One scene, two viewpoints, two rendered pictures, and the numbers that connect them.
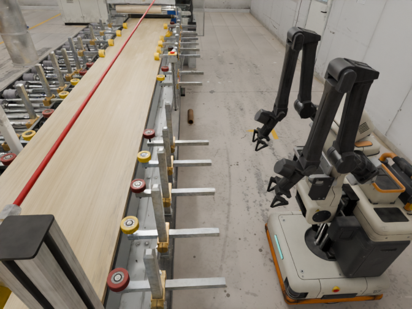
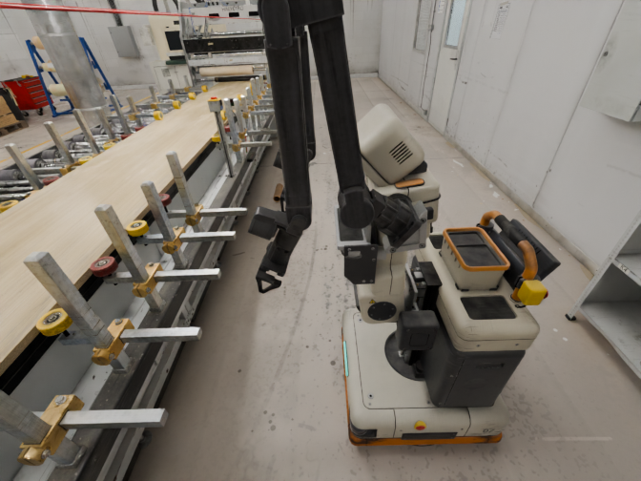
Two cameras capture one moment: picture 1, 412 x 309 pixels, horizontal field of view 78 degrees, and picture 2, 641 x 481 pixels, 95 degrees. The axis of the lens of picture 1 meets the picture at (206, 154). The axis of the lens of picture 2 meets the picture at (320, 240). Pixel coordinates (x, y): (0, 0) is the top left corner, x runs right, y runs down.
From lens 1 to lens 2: 0.64 m
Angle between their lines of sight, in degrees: 5
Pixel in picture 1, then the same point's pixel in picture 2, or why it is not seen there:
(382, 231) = (468, 334)
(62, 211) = not seen: outside the picture
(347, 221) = (418, 319)
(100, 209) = (27, 300)
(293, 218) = not seen: hidden behind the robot
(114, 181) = (74, 260)
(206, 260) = (255, 376)
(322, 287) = (398, 422)
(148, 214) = (141, 309)
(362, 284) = (463, 418)
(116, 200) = not seen: hidden behind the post
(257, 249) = (328, 362)
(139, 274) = (87, 398)
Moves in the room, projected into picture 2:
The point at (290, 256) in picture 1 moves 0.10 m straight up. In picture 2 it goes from (358, 372) to (359, 361)
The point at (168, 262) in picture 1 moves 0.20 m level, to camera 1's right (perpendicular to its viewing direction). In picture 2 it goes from (122, 381) to (183, 384)
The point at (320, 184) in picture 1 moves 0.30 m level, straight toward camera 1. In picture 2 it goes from (356, 256) to (291, 324)
